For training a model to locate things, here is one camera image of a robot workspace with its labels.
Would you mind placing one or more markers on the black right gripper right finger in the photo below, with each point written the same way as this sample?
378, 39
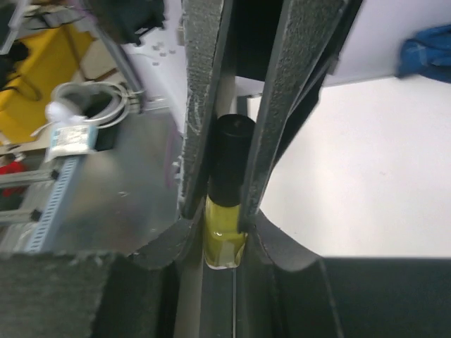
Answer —
284, 290

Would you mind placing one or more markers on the yellow nail polish bottle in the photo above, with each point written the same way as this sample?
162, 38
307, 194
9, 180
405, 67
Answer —
223, 244

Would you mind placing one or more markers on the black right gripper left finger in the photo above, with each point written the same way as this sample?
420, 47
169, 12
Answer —
156, 291

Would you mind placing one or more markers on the black nail polish cap brush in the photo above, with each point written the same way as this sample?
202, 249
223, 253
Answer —
231, 143

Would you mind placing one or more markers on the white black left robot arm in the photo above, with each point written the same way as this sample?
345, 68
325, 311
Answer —
253, 73

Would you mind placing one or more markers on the left aluminium frame post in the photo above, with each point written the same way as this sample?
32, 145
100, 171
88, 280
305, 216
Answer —
125, 65

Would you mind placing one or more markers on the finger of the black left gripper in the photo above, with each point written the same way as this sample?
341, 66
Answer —
309, 37
206, 25

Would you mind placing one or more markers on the yellow bin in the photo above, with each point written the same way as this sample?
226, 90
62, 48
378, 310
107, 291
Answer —
50, 63

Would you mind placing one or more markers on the white labelled box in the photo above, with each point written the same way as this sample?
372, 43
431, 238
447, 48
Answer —
73, 140

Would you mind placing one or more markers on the blue striped cloth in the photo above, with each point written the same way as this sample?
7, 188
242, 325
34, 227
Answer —
427, 54

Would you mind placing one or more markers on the white slotted cable duct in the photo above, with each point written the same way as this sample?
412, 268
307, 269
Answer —
52, 217

